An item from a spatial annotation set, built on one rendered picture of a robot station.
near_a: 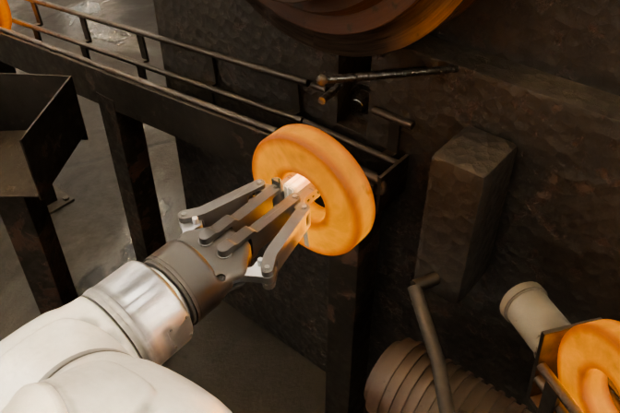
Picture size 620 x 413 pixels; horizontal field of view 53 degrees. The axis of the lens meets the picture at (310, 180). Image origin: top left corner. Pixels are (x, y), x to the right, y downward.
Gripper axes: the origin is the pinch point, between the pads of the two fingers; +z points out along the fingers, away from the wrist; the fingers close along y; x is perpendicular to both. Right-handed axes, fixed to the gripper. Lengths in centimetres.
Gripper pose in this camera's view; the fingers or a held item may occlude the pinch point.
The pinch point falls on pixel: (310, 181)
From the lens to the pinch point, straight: 68.0
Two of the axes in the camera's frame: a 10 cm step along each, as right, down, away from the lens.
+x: -0.3, -7.6, -6.5
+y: 7.7, 4.0, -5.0
